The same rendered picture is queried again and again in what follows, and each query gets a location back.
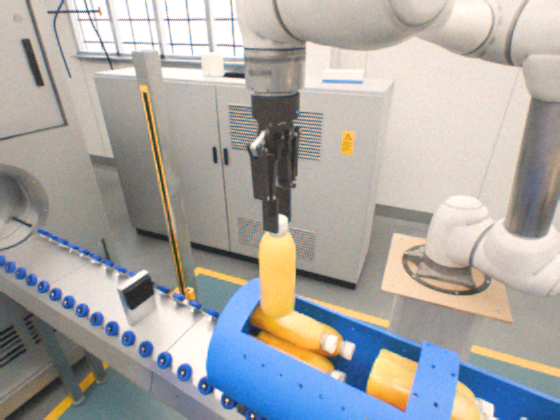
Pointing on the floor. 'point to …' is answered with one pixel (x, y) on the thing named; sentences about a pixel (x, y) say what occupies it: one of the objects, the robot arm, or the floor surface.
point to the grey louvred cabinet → (218, 108)
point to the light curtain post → (165, 163)
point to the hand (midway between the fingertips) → (277, 210)
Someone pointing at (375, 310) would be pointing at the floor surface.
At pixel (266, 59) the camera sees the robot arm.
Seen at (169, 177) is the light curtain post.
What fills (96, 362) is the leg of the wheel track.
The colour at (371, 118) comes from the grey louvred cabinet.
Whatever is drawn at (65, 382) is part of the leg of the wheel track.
